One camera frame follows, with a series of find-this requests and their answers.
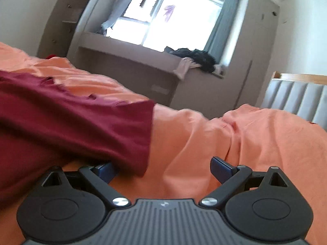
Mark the beige window seat cabinet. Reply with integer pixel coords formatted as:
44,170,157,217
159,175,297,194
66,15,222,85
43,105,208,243
68,32,225,118

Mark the grey upholstered headboard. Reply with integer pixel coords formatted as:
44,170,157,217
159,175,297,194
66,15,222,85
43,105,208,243
261,78,327,130

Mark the white pink cloth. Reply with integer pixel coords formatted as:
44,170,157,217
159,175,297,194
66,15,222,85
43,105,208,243
172,57,201,79

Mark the beige wardrobe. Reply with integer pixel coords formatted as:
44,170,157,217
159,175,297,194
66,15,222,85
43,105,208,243
225,0,281,108

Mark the grey-blue curtain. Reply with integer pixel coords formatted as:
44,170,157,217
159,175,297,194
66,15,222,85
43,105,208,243
204,0,241,64

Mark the maroon garment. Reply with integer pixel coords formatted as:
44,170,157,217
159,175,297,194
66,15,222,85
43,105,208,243
0,70,156,205

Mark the orange bed sheet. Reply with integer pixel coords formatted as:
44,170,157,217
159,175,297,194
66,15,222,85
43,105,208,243
0,42,327,245

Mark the window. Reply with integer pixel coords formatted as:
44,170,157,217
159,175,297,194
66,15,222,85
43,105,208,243
106,0,230,54

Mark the purple hanging cloth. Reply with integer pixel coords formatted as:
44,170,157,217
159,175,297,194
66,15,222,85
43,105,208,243
163,4,176,22

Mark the pile of dark clothes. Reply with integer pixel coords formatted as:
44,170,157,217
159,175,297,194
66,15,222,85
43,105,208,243
170,48,217,73

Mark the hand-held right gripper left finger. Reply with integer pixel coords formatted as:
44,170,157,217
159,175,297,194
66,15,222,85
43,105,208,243
41,162,131,208

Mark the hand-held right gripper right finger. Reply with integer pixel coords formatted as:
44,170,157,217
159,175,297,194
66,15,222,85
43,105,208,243
200,156,286,207

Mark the wooden bed frame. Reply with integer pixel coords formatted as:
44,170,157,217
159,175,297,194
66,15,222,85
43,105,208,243
272,71,327,82

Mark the pale grey curtain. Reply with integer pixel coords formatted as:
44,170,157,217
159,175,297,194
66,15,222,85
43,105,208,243
101,0,143,36

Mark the beige shelf cabinet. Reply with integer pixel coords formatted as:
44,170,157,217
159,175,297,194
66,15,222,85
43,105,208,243
37,0,103,57

